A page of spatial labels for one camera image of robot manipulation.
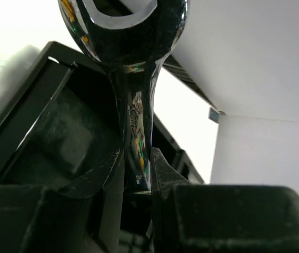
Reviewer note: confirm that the right aluminium rail frame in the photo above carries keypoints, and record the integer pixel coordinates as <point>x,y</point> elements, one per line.
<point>173,66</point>

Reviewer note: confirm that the black compartment tray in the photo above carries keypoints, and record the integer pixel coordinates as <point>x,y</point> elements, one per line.
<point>63,127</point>

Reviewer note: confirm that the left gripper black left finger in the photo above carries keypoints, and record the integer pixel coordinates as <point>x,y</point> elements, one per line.
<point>83,217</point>

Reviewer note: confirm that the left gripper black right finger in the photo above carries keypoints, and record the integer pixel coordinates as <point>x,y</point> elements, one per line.
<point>191,217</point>

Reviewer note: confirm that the silver open-end wrench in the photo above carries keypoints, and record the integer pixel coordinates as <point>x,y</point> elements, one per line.
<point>132,50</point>

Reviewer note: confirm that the blue corner label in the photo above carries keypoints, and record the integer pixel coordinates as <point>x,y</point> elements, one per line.
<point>213,115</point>

